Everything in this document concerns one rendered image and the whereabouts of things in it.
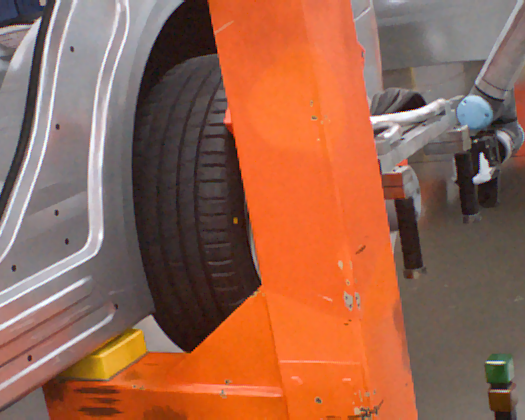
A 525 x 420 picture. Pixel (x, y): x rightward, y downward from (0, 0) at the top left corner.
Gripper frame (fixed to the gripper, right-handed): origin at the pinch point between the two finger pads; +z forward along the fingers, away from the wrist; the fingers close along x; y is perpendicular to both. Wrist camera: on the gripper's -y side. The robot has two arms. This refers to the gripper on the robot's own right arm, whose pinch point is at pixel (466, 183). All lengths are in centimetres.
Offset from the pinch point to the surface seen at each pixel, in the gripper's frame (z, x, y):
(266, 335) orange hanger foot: 69, -12, -6
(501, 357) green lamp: 51, 20, -17
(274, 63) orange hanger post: 71, -1, 38
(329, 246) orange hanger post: 71, 3, 10
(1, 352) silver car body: 94, -46, 1
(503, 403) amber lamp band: 53, 20, -24
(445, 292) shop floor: -161, -72, -83
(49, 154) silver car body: 69, -49, 27
